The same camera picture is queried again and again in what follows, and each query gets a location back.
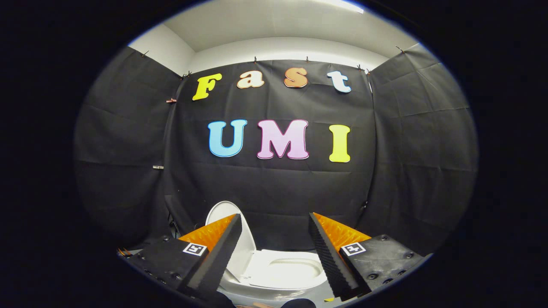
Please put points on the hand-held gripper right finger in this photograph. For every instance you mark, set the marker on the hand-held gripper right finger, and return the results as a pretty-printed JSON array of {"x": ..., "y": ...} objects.
[{"x": 334, "y": 262}]

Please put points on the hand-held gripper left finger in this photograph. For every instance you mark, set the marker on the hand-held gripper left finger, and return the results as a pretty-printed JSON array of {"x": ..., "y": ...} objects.
[{"x": 216, "y": 261}]

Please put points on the white toilet seat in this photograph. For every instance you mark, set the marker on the white toilet seat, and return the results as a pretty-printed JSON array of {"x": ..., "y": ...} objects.
[{"x": 261, "y": 265}]

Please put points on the black backdrop cloth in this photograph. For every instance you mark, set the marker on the black backdrop cloth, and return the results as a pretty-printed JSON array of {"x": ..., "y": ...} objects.
[{"x": 274, "y": 192}]

